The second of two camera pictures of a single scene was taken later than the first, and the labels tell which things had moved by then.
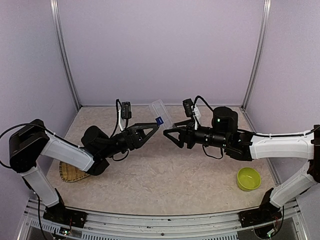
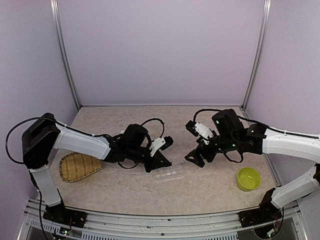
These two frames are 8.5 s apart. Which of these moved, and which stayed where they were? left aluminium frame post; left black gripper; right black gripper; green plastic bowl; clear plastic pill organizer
Moved: clear plastic pill organizer; right black gripper; left black gripper
Stayed: left aluminium frame post; green plastic bowl
